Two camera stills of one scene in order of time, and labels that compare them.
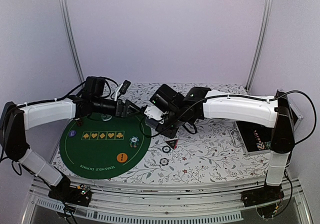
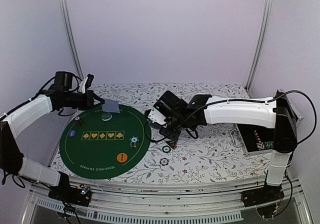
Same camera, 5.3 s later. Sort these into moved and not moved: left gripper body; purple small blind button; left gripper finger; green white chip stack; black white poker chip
Moved: left gripper finger; left gripper body
Not moved: purple small blind button; green white chip stack; black white poker chip
